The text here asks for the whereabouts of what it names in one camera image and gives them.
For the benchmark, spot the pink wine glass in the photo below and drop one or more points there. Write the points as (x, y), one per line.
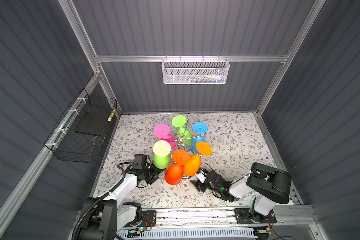
(162, 131)

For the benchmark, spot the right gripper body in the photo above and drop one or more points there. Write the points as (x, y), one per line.
(199, 185)

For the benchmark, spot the green wine glass back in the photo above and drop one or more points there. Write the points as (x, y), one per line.
(183, 133)

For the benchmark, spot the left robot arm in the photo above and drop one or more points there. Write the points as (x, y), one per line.
(102, 217)

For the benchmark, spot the blue wine glass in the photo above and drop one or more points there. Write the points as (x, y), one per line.
(200, 129)

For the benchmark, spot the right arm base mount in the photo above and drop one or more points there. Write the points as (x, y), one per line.
(250, 216)

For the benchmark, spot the yellow-green wine glass front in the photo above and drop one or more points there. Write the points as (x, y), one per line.
(162, 150)

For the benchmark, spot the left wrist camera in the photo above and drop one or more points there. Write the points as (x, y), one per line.
(140, 162)

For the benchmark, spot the orange wine glass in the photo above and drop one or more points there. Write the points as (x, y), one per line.
(191, 168)

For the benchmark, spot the white perforated cable tray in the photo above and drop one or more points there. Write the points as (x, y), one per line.
(190, 233)

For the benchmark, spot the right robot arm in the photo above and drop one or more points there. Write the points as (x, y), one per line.
(272, 185)

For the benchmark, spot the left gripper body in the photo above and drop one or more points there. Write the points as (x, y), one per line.
(150, 173)

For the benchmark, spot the chrome wine glass rack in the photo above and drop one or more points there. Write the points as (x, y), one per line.
(180, 145)

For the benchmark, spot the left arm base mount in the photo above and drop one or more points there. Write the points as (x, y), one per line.
(147, 219)

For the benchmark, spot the white wire wall basket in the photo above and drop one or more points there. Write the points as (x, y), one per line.
(195, 71)

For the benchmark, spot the yellow marker in basket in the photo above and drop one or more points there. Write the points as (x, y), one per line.
(111, 115)

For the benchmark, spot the red wine glass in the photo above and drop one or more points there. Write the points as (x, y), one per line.
(175, 171)

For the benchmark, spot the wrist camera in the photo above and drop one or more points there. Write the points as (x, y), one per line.
(140, 162)
(201, 175)

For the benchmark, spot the black wire wall basket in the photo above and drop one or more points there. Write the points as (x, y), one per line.
(83, 132)

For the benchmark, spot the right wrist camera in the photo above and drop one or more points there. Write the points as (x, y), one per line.
(201, 175)

